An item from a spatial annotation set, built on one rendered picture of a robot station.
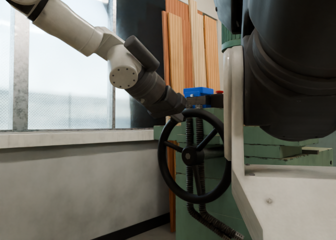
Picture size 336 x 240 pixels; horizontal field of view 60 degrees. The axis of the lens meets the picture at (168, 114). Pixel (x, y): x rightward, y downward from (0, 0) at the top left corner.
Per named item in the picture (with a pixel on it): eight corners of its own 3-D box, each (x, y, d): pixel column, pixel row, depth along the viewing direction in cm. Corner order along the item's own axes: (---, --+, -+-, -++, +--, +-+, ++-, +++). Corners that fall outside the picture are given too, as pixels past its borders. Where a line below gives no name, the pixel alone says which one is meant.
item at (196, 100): (184, 109, 103) (184, 93, 104) (202, 110, 112) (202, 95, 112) (216, 107, 95) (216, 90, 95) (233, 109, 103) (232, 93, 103)
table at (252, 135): (136, 140, 118) (136, 125, 119) (183, 138, 141) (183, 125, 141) (288, 148, 78) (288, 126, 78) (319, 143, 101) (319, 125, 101)
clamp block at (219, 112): (179, 134, 103) (179, 109, 104) (201, 133, 113) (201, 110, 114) (215, 135, 93) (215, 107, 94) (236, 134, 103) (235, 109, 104)
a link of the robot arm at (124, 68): (132, 108, 71) (99, 80, 64) (128, 83, 79) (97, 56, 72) (169, 81, 68) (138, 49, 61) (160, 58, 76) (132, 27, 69)
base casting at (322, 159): (174, 173, 117) (174, 150, 117) (242, 160, 160) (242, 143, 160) (288, 189, 87) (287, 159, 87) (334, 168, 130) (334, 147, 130)
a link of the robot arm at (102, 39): (124, 86, 70) (76, 56, 63) (121, 67, 77) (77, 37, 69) (142, 68, 68) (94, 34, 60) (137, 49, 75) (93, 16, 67)
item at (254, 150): (179, 151, 116) (179, 140, 116) (208, 147, 131) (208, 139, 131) (279, 158, 89) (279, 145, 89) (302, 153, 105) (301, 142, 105)
